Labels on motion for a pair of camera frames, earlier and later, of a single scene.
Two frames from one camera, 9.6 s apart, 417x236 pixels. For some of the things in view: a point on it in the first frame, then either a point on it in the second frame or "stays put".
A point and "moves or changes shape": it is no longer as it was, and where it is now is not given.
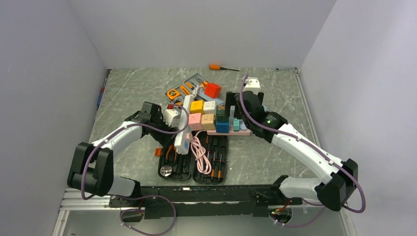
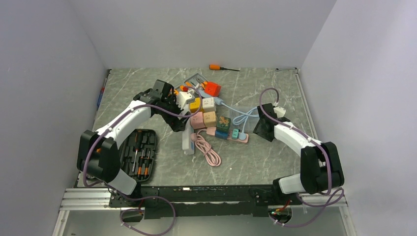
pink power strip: (231, 132) moves or changes shape
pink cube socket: (194, 121) stays put
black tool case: (184, 169) → (136, 153)
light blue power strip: (201, 94) stays put
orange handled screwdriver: (215, 67) stays put
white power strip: (182, 146) moves or changes shape
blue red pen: (102, 91) stays put
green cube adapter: (220, 114) → (223, 123)
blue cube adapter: (222, 127) → (222, 134)
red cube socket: (212, 90) stays put
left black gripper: (166, 139) → (175, 123)
